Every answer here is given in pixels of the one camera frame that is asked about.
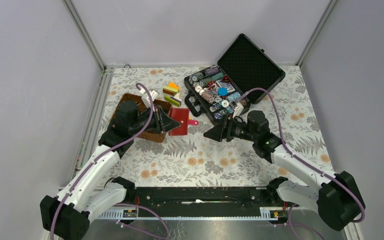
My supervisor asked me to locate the playing card deck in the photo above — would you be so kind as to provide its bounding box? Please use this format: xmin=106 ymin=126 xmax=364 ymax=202
xmin=215 ymin=80 xmax=235 ymax=95

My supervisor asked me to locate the green purple toy block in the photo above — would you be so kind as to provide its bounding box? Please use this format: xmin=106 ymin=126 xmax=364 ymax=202
xmin=164 ymin=93 xmax=182 ymax=107

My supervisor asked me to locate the brown wicker basket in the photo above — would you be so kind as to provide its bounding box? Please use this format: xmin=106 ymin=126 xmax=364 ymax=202
xmin=107 ymin=93 xmax=172 ymax=143

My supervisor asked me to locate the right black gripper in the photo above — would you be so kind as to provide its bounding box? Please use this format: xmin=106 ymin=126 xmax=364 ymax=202
xmin=203 ymin=114 xmax=258 ymax=143

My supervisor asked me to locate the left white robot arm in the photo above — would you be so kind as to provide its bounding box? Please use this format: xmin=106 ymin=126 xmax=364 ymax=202
xmin=39 ymin=100 xmax=181 ymax=240

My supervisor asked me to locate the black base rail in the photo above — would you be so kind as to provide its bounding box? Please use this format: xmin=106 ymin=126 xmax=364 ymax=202
xmin=122 ymin=186 xmax=292 ymax=220

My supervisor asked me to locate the red card holder wallet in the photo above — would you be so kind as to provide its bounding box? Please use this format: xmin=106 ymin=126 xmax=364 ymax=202
xmin=168 ymin=108 xmax=199 ymax=136

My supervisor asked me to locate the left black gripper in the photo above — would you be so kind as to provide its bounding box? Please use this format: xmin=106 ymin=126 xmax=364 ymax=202
xmin=129 ymin=104 xmax=181 ymax=135

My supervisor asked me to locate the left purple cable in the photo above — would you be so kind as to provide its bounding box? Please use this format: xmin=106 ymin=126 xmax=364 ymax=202
xmin=49 ymin=82 xmax=170 ymax=240

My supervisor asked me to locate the orange brown toy block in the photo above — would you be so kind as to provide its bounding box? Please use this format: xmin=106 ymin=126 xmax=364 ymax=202
xmin=162 ymin=82 xmax=180 ymax=96

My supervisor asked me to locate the black poker chip case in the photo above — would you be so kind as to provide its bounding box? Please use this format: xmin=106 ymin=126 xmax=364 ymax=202
xmin=184 ymin=33 xmax=286 ymax=125

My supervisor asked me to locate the blue dealer chip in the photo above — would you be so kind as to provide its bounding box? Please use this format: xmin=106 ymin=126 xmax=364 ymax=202
xmin=217 ymin=87 xmax=229 ymax=97

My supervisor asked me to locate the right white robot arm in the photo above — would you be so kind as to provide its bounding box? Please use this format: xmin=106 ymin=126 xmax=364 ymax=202
xmin=203 ymin=110 xmax=366 ymax=231

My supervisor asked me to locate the floral tablecloth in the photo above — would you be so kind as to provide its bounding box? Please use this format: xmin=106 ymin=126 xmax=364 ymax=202
xmin=89 ymin=65 xmax=339 ymax=188

